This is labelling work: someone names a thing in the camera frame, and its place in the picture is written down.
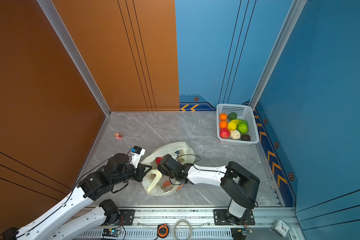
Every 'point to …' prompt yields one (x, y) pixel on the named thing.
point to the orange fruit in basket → (223, 116)
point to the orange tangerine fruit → (223, 124)
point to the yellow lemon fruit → (232, 125)
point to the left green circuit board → (111, 232)
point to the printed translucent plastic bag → (157, 182)
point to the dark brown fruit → (245, 137)
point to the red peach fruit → (158, 160)
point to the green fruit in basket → (232, 116)
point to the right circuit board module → (240, 233)
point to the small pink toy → (118, 136)
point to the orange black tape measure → (162, 230)
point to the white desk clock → (281, 227)
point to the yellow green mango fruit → (238, 121)
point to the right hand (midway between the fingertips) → (158, 168)
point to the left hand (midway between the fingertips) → (152, 166)
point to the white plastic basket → (245, 112)
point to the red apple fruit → (224, 133)
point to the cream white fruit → (235, 134)
